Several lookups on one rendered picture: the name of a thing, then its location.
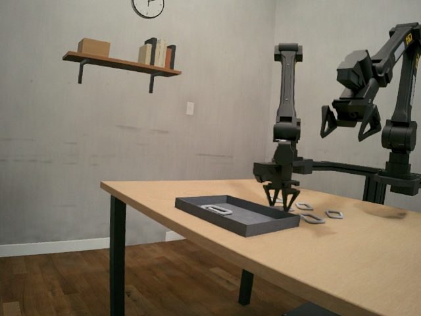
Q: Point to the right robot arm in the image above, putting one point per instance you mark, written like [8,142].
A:
[288,55]

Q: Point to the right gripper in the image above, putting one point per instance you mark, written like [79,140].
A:
[286,189]

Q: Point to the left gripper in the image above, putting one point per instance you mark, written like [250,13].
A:
[349,112]

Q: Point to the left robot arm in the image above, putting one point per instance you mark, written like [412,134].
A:
[399,133]

